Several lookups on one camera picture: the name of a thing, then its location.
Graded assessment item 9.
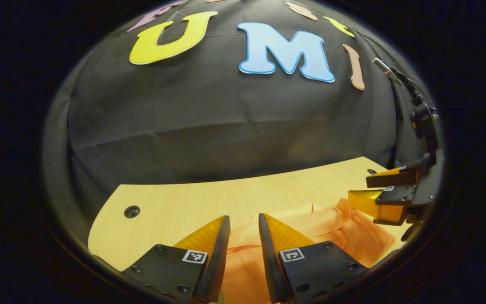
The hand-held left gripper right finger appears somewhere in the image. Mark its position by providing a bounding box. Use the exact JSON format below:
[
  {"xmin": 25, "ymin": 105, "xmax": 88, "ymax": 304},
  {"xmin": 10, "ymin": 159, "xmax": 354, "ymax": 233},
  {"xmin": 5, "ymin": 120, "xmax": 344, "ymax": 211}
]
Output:
[{"xmin": 259, "ymin": 213, "xmax": 368, "ymax": 304}]

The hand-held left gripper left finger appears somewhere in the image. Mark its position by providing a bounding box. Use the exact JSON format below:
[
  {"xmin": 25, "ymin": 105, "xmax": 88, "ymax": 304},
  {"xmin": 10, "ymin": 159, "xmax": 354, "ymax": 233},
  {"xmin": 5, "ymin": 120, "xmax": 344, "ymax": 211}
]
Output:
[{"xmin": 121, "ymin": 215, "xmax": 231, "ymax": 304}]

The orange T-shirt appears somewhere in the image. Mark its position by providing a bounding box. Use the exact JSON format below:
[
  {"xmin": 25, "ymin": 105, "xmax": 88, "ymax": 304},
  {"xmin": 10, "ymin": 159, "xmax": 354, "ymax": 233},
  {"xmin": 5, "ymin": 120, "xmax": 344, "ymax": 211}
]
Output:
[{"xmin": 222, "ymin": 198, "xmax": 396, "ymax": 304}]

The black backdrop cloth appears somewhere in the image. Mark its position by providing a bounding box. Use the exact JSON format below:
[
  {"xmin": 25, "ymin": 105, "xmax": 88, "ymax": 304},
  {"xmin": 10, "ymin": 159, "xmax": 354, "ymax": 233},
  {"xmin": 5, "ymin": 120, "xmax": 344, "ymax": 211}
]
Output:
[{"xmin": 43, "ymin": 0, "xmax": 442, "ymax": 254}]

